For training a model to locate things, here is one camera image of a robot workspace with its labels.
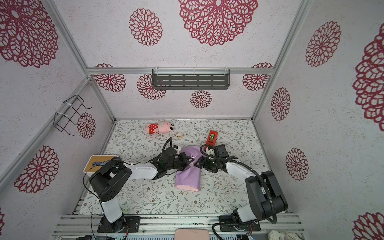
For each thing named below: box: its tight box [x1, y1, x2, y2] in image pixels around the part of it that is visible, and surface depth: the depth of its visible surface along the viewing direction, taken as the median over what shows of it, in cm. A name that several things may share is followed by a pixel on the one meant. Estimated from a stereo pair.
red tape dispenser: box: [206, 130, 219, 147], surface depth 103 cm
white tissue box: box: [83, 154, 119, 178], surface depth 92 cm
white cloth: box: [267, 230, 305, 240], surface depth 70 cm
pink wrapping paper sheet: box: [174, 145, 203, 192], surface depth 85 cm
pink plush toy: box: [145, 121, 175, 135], surface depth 109 cm
